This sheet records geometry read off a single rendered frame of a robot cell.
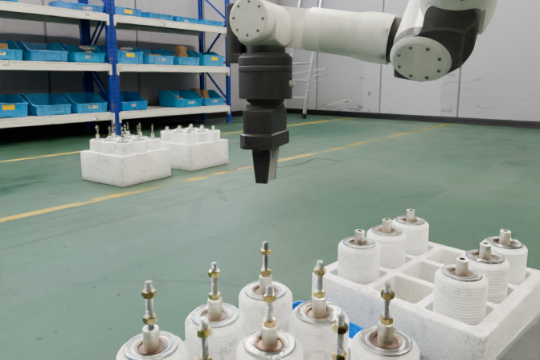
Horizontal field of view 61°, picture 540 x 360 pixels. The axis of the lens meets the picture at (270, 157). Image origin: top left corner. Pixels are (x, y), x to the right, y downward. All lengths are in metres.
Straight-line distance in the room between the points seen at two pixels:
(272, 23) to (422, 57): 0.23
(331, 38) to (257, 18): 0.11
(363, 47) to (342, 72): 7.11
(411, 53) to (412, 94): 6.61
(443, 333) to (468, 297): 0.08
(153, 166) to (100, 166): 0.31
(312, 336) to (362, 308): 0.31
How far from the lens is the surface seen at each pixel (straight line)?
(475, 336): 0.94
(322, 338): 0.75
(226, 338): 0.75
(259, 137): 0.71
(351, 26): 0.69
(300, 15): 0.79
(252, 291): 0.85
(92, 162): 3.00
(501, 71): 6.85
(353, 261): 1.06
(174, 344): 0.71
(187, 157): 3.17
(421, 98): 7.18
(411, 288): 1.12
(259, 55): 0.72
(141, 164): 2.87
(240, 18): 0.72
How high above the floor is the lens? 0.62
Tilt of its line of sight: 10 degrees down
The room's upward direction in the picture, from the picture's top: straight up
